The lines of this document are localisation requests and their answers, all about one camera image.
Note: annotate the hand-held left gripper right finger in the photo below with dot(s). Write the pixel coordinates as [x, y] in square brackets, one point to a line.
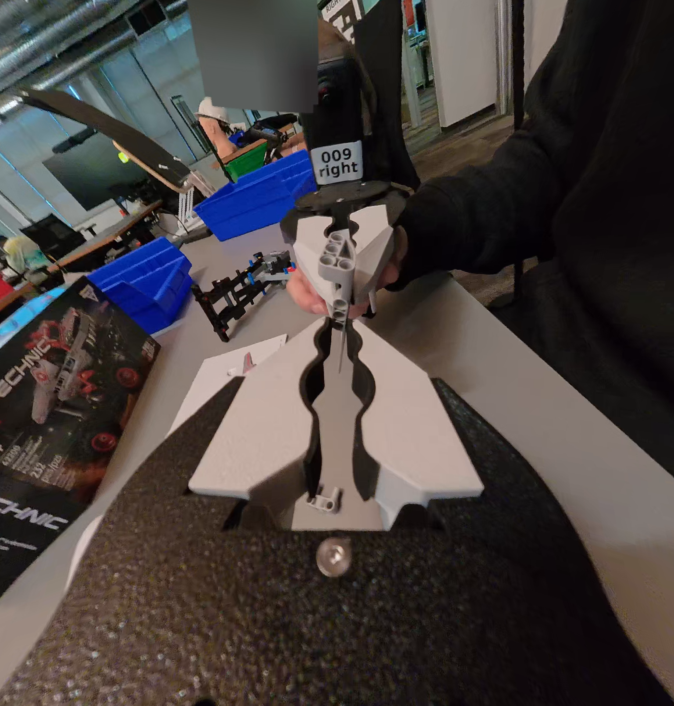
[419, 441]

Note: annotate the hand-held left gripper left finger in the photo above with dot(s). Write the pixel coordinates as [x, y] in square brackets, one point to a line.
[259, 430]

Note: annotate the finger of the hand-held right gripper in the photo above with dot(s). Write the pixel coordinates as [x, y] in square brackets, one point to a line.
[375, 248]
[306, 248]

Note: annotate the grey tapered panel piece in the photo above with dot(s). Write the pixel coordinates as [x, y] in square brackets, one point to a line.
[337, 265]

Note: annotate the small grey connector piece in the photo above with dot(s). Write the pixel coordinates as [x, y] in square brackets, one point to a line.
[324, 499]

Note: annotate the person's right forearm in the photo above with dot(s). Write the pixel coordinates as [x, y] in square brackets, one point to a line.
[480, 226]

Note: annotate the wooden background desk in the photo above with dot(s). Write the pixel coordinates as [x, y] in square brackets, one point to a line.
[105, 237]

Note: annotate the person's right hand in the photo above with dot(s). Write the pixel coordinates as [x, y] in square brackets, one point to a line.
[302, 292]

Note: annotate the blue plastic bin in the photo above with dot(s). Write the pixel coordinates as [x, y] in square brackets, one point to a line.
[144, 281]
[248, 204]

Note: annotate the black toy chassis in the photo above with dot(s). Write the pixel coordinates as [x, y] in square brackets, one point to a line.
[232, 298]

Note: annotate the green plastic bin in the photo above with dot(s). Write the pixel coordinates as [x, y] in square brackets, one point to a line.
[251, 163]

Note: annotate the white board stand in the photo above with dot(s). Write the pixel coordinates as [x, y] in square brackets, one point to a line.
[196, 204]

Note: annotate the black toy set box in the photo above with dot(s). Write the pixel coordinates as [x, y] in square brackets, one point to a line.
[66, 386]

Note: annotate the black curved board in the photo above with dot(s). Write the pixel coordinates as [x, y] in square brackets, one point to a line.
[121, 138]

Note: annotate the person's black clothed body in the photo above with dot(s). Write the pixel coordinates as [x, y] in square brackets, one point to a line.
[618, 220]

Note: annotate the silver ventilation duct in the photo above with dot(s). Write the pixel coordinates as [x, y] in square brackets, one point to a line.
[66, 38]

